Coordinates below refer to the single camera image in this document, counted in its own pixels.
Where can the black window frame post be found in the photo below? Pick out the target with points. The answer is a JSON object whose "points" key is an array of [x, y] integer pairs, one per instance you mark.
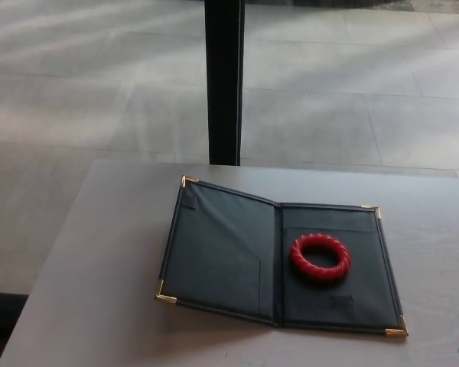
{"points": [[223, 84]]}

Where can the black diary with gold corners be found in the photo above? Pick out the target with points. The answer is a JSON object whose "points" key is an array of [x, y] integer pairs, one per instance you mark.
{"points": [[229, 260]]}

